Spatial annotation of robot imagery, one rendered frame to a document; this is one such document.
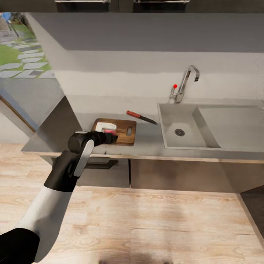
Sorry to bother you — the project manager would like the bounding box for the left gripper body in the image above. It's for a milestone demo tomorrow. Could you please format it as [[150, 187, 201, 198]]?
[[91, 131, 113, 146]]

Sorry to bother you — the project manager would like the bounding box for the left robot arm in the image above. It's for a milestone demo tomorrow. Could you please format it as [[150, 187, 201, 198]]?
[[0, 122, 118, 264]]

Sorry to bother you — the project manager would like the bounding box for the cutting board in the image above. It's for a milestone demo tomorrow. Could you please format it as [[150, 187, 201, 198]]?
[[91, 118, 136, 145]]

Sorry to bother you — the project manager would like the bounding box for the parer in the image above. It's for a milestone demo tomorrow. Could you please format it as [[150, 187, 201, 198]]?
[[127, 110, 156, 123]]

